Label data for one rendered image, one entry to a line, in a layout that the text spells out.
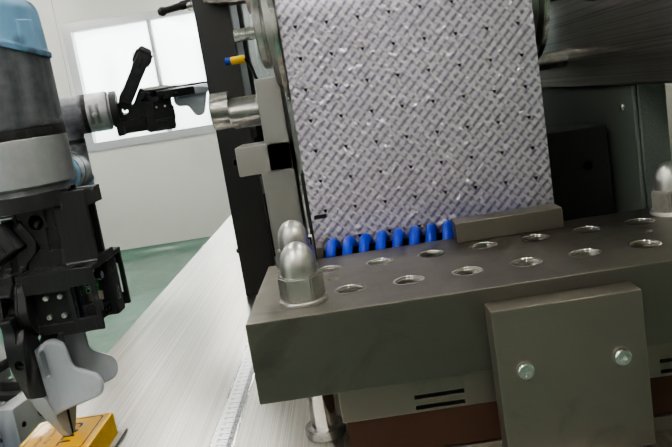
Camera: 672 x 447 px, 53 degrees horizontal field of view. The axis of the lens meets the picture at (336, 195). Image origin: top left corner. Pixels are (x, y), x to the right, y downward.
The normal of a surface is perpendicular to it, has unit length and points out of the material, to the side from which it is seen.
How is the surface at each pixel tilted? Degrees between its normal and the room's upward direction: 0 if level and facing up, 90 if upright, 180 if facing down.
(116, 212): 90
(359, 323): 90
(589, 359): 90
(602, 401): 90
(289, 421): 0
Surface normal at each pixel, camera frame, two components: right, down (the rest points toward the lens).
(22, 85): 0.68, 0.00
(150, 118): 0.25, 0.24
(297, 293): 0.00, 0.14
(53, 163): 0.89, -0.07
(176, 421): -0.16, -0.98
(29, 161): 0.47, 0.05
